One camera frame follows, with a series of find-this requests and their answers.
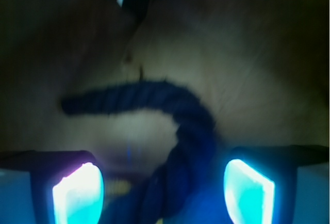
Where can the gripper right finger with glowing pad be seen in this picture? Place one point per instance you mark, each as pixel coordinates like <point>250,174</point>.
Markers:
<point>279,184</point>

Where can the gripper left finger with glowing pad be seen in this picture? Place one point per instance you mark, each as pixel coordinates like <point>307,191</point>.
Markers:
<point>50,187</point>

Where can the brown paper bag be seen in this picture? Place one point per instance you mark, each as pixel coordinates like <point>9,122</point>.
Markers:
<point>260,66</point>

